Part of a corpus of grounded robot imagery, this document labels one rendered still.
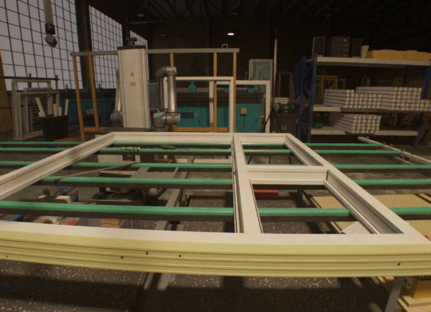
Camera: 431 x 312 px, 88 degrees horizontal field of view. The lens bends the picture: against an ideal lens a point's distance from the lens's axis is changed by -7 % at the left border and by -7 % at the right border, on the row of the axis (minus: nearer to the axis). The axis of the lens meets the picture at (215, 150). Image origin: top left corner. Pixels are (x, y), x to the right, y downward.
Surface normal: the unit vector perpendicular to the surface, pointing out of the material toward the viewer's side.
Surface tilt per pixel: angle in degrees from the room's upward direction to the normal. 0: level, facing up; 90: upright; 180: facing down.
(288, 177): 90
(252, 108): 90
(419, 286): 90
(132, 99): 90
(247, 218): 0
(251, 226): 0
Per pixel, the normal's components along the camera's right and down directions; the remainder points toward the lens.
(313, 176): -0.05, 0.25
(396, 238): 0.00, -0.97
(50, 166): 1.00, 0.01
